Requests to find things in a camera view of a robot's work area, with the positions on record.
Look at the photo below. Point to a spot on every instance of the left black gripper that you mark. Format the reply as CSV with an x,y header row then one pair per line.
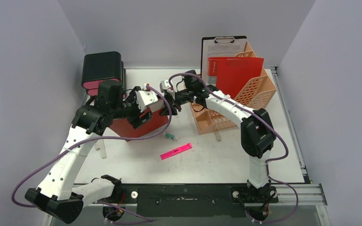
x,y
137,120

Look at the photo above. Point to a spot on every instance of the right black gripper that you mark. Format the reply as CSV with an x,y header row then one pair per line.
x,y
173,101

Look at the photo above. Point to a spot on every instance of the thick red binder folder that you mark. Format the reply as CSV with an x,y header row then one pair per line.
x,y
124,129

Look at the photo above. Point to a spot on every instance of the black pink drawer unit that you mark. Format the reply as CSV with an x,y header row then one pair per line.
x,y
98,67

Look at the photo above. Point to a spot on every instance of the thin red folder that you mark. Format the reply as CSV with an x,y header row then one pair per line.
x,y
230,74

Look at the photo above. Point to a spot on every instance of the black clipboard with paper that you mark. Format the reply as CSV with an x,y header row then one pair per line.
x,y
220,46

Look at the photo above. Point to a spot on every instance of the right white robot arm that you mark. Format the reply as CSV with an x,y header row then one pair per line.
x,y
257,134

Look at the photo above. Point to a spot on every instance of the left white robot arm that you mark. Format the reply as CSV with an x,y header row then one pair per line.
x,y
56,194

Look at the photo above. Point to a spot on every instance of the green white glue stick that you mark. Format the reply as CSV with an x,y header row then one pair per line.
x,y
170,136

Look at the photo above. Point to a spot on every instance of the pink highlighter marker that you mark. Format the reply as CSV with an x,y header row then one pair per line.
x,y
176,151

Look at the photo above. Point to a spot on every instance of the white plastic ruler piece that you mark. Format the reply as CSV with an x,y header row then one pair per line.
x,y
100,147

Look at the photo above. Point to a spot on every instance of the small beige eraser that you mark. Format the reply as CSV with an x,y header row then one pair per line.
x,y
218,136

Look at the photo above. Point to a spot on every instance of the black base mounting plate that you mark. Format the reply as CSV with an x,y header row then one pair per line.
x,y
193,200

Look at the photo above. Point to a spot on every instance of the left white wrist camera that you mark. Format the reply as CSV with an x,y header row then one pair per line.
x,y
147,100

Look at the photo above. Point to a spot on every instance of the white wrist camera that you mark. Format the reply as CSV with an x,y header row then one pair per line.
x,y
164,86
147,100

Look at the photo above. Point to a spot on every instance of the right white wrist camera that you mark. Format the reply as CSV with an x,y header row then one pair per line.
x,y
164,86

